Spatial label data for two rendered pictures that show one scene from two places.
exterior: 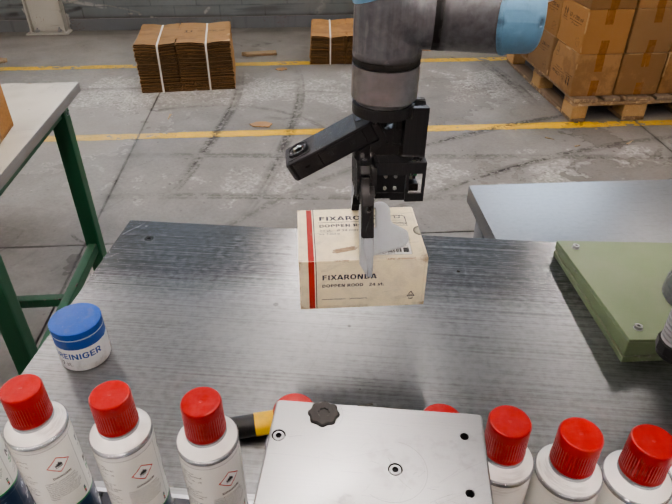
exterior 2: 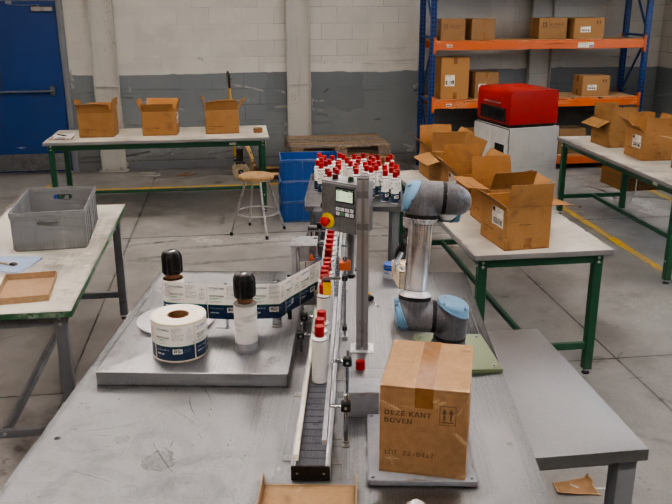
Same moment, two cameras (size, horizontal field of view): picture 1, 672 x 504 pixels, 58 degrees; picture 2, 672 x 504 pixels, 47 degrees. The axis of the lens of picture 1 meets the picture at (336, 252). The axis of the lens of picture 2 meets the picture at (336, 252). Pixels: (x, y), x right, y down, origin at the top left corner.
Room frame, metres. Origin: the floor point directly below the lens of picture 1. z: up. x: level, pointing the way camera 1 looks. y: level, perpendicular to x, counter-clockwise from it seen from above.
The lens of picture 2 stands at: (0.15, -3.14, 2.11)
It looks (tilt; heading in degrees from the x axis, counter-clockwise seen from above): 18 degrees down; 86
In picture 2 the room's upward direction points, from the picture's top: straight up
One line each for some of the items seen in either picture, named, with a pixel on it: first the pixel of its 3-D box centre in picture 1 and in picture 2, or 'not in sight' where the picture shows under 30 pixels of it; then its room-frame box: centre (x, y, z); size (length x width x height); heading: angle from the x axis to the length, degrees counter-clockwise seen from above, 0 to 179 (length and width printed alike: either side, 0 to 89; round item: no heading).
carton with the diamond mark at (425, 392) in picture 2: not in sight; (427, 405); (0.54, -1.16, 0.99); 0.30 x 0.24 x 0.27; 75
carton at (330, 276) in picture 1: (358, 255); (409, 273); (0.66, -0.03, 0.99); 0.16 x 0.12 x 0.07; 94
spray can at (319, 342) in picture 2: not in sight; (319, 353); (0.24, -0.78, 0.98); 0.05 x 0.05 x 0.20
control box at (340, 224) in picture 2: not in sight; (346, 205); (0.36, -0.35, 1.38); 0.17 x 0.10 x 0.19; 140
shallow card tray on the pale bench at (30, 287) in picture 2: not in sight; (26, 287); (-1.09, 0.39, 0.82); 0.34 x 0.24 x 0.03; 99
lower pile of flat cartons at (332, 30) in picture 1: (350, 40); not in sight; (4.84, -0.12, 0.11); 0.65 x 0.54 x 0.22; 91
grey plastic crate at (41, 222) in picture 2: not in sight; (56, 216); (-1.19, 1.31, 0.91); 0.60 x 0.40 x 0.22; 97
